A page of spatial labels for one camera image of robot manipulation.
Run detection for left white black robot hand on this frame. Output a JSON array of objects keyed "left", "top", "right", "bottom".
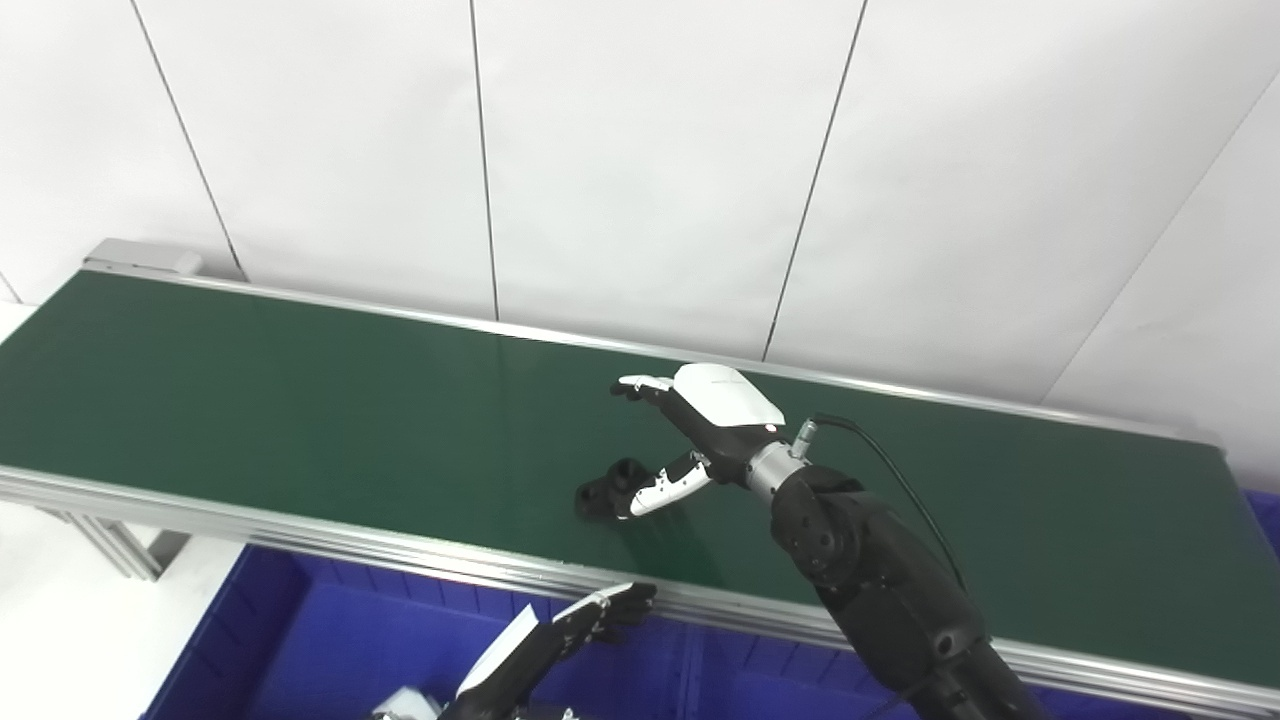
[{"left": 440, "top": 583, "right": 658, "bottom": 720}]

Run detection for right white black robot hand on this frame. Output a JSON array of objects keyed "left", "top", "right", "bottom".
[{"left": 610, "top": 363, "right": 806, "bottom": 519}]

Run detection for black flanged bracket part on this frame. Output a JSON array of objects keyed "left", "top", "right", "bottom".
[{"left": 575, "top": 457, "right": 653, "bottom": 521}]

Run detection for white plastic part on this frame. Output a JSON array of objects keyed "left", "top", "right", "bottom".
[{"left": 373, "top": 688, "right": 443, "bottom": 720}]

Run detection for blue plastic bin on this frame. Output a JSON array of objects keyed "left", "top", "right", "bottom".
[
  {"left": 1240, "top": 488, "right": 1280, "bottom": 563},
  {"left": 140, "top": 544, "right": 701, "bottom": 720},
  {"left": 680, "top": 615, "right": 906, "bottom": 720}
]

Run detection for green conveyor belt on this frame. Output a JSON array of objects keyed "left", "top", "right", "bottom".
[{"left": 0, "top": 262, "right": 1280, "bottom": 720}]

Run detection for aluminium conveyor support leg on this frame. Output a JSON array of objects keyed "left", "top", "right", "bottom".
[{"left": 38, "top": 505, "right": 193, "bottom": 582}]

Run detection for grey conveyor end housing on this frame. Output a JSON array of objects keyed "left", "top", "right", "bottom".
[{"left": 82, "top": 238, "right": 204, "bottom": 278}]

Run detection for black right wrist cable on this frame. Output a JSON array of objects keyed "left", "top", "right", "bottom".
[{"left": 795, "top": 414, "right": 967, "bottom": 593}]

